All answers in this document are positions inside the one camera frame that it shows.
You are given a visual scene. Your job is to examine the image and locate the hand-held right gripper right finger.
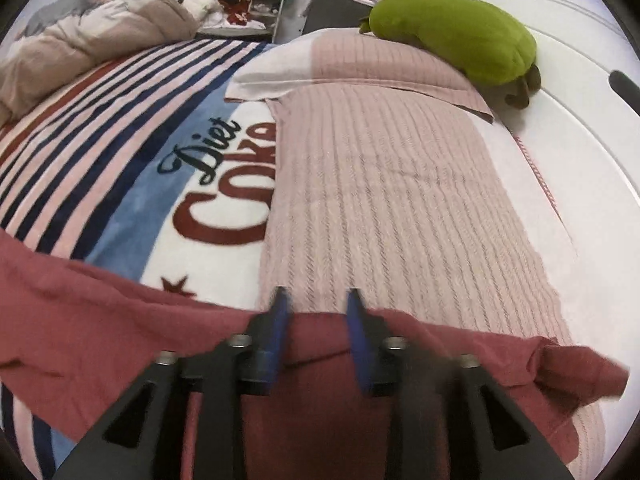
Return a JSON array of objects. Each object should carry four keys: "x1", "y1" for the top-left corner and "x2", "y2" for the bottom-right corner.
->
[{"x1": 346, "y1": 288, "x2": 576, "y2": 480}]

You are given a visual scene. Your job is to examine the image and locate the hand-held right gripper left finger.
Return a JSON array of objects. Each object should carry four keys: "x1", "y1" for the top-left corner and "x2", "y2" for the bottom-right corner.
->
[{"x1": 51, "y1": 286, "x2": 292, "y2": 480}]

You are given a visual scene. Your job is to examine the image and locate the dark red pants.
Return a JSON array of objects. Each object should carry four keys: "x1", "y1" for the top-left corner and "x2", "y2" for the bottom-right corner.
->
[{"x1": 0, "y1": 230, "x2": 631, "y2": 480}]

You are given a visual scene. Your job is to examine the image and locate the pink knitted blanket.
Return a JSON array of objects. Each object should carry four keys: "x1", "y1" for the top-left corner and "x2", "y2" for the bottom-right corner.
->
[{"x1": 260, "y1": 33, "x2": 608, "y2": 480}]

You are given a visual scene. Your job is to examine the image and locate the striped printed blanket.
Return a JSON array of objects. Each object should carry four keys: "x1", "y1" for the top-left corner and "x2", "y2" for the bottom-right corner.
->
[{"x1": 0, "y1": 37, "x2": 281, "y2": 480}]

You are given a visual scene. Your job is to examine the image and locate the white pillow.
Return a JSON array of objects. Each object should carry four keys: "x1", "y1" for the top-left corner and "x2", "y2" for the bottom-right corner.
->
[{"x1": 225, "y1": 28, "x2": 496, "y2": 124}]

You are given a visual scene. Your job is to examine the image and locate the green plush toy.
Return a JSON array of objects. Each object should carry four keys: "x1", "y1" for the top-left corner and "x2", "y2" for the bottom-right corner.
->
[{"x1": 358, "y1": 0, "x2": 542, "y2": 109}]

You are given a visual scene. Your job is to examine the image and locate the beige duvet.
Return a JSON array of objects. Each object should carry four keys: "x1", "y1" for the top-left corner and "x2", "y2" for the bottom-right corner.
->
[{"x1": 0, "y1": 0, "x2": 200, "y2": 126}]

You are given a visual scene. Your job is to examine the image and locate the white headboard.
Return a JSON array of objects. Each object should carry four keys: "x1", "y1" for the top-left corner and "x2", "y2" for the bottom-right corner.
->
[{"x1": 430, "y1": 0, "x2": 640, "y2": 241}]

